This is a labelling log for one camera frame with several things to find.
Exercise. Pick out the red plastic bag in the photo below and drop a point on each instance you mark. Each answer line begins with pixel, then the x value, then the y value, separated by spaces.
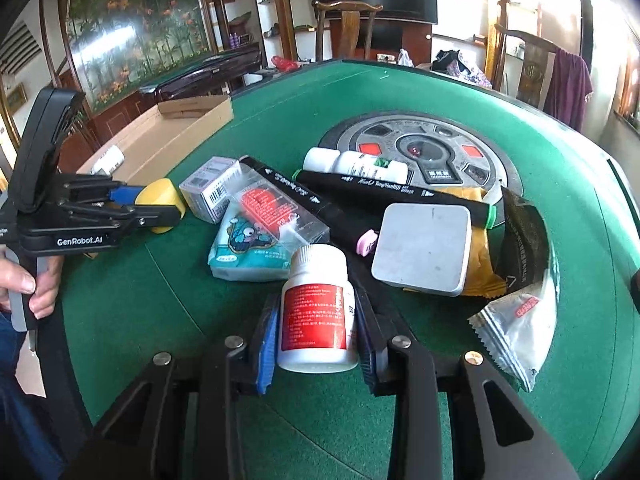
pixel 287 63

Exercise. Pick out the white bottle green label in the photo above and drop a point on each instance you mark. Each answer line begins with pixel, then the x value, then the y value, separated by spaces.
pixel 350 162

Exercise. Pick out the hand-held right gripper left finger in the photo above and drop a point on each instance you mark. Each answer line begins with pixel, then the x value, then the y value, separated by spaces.
pixel 267 345

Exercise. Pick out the cardboard box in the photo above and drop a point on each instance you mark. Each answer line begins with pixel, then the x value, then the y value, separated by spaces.
pixel 165 135

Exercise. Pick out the purple cloth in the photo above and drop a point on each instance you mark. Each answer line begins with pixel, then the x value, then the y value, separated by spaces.
pixel 567 90

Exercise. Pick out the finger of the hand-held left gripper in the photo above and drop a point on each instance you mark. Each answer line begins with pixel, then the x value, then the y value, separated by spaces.
pixel 150 215
pixel 125 195

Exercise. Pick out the white square charger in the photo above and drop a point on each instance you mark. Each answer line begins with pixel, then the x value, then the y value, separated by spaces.
pixel 422 250

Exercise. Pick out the round grey table control panel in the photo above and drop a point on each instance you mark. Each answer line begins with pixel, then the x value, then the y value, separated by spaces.
pixel 425 145

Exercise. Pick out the person's blue jeans leg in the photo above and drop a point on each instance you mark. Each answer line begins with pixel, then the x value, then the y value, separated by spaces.
pixel 20 400

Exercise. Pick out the white bottle red label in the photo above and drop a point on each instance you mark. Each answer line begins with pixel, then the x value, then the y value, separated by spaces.
pixel 315 310

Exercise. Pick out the black marker pink cap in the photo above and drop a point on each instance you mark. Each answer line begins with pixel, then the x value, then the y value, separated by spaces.
pixel 330 215

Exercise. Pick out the yellow rounded plastic object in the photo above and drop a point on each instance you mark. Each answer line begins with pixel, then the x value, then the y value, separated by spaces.
pixel 162 192

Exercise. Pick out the pile of clothes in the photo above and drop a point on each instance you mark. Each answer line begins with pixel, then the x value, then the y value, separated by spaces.
pixel 462 70

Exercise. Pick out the blue cartoon tissue pack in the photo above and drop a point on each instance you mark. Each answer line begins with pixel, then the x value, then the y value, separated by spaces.
pixel 240 255

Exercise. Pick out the person's left hand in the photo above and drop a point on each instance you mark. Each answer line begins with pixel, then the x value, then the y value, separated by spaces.
pixel 45 285

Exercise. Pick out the small white barcode box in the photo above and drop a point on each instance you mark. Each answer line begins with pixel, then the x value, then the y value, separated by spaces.
pixel 207 190

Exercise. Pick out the wooden chair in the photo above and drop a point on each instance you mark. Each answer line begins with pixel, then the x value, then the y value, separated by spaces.
pixel 350 25

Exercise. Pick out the white wall air vent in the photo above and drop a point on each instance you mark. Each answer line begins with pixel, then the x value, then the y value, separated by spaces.
pixel 17 42

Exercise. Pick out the small gold framed picture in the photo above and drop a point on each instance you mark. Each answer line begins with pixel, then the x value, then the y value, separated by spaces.
pixel 16 97

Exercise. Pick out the yellow snack packet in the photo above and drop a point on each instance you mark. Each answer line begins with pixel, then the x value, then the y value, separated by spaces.
pixel 482 260

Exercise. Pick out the black marker green cap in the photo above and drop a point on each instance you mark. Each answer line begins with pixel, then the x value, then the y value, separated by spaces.
pixel 360 185

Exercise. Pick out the black foil packet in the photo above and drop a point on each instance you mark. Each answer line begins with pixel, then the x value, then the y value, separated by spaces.
pixel 525 240

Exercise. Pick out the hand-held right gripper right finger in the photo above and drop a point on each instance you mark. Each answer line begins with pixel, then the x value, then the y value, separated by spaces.
pixel 367 360

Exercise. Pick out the white plastic bag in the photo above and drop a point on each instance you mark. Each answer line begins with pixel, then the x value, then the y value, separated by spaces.
pixel 405 59

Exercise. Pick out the framed flower painting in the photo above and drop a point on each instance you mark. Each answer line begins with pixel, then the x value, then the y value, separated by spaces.
pixel 135 20

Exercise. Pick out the clear plastic box red insert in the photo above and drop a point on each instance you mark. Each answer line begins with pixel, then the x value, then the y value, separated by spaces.
pixel 272 210

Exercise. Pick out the white snack packet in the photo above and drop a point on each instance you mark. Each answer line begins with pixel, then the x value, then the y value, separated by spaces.
pixel 520 335

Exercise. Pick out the wooden chair carved back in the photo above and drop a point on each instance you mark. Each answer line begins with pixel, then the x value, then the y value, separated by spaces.
pixel 530 70

